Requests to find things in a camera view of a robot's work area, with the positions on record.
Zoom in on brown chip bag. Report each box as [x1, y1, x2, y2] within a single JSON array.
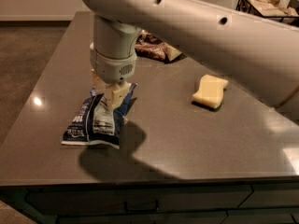
[[135, 30, 182, 63]]

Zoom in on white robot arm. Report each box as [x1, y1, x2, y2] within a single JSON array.
[[82, 0, 299, 122]]

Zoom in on blue chip bag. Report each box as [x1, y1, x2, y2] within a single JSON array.
[[62, 83, 136, 148]]

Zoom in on dark cabinet drawers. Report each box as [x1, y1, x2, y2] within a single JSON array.
[[1, 184, 299, 224]]

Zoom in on stack of napkins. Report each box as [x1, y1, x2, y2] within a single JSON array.
[[242, 0, 299, 25]]

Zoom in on black wire napkin holder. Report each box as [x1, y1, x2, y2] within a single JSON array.
[[235, 0, 299, 25]]

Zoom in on yellow sponge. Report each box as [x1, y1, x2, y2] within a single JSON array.
[[192, 75, 228, 109]]

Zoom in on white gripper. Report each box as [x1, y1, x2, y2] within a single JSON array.
[[90, 44, 137, 109]]

